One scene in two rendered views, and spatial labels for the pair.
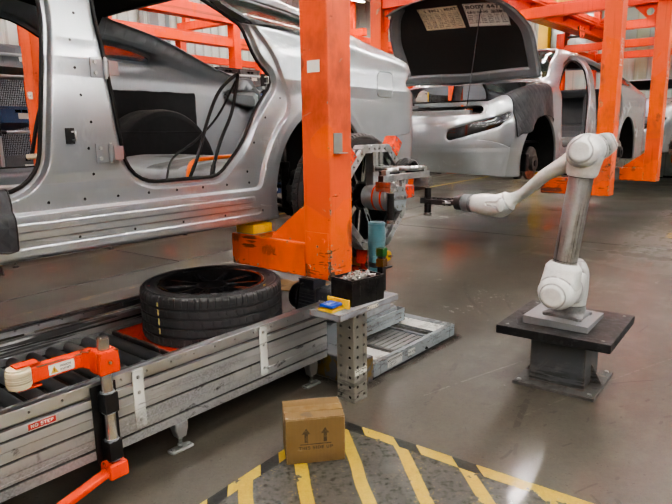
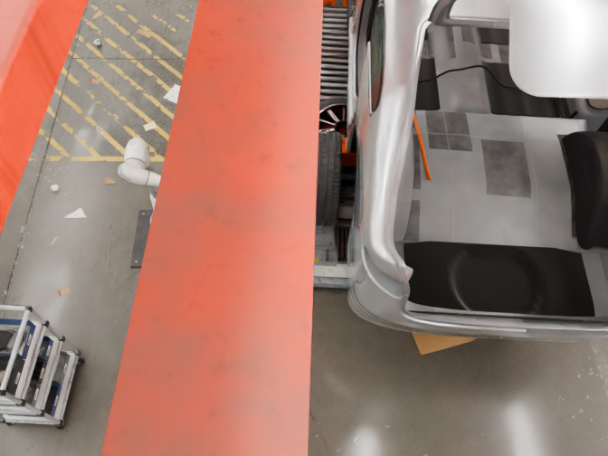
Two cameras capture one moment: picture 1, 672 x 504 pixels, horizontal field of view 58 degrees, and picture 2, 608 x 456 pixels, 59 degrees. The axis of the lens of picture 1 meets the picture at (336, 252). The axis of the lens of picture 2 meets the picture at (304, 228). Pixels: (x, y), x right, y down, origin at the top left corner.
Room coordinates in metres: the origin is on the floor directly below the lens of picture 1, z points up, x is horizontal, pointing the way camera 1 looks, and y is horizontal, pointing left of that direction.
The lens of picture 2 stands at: (4.87, -1.60, 3.93)
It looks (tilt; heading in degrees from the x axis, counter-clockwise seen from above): 60 degrees down; 138
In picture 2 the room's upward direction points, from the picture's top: 4 degrees clockwise
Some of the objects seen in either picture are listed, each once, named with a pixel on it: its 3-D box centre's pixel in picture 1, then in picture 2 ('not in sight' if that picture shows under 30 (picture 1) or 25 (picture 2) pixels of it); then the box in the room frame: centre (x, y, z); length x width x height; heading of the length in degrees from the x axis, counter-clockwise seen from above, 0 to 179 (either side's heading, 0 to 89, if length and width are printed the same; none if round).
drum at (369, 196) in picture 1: (383, 197); not in sight; (3.13, -0.25, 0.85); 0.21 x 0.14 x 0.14; 50
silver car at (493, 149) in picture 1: (520, 103); not in sight; (7.71, -2.32, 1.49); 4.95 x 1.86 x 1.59; 140
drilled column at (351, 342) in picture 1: (352, 353); not in sight; (2.57, -0.07, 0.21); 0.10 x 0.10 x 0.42; 50
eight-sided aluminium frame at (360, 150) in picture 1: (372, 196); not in sight; (3.18, -0.20, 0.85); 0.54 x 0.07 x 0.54; 140
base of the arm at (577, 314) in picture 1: (569, 307); not in sight; (2.75, -1.10, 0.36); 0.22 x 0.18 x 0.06; 141
